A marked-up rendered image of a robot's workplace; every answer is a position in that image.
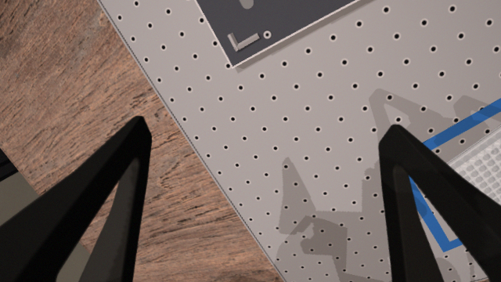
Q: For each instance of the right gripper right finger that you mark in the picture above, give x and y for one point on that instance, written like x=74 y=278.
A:
x=474 y=217

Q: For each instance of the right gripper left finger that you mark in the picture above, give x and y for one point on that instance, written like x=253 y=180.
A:
x=36 y=242

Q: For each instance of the white well plate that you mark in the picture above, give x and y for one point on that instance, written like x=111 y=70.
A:
x=480 y=164

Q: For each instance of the blue tape rectangle outline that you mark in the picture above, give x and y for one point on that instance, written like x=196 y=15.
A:
x=435 y=141

